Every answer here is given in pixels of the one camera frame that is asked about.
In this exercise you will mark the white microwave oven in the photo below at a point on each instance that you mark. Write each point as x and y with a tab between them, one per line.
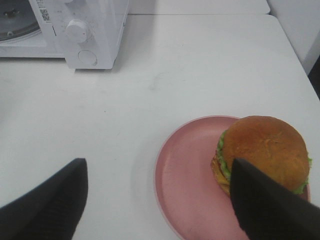
106	20

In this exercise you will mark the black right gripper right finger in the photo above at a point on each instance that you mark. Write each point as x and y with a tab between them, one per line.
265	210

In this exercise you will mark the toy hamburger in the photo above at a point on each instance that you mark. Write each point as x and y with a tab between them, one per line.
272	145

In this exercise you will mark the white timer knob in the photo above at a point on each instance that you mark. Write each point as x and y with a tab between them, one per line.
77	31

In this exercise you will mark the pink round plate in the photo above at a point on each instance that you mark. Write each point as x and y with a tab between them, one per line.
188	194

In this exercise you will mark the glass microwave turntable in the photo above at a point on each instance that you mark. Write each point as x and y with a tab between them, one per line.
17	19

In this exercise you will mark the round white door button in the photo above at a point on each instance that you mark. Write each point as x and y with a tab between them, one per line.
87	57

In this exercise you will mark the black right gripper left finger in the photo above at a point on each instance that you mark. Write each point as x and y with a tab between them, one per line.
50	211

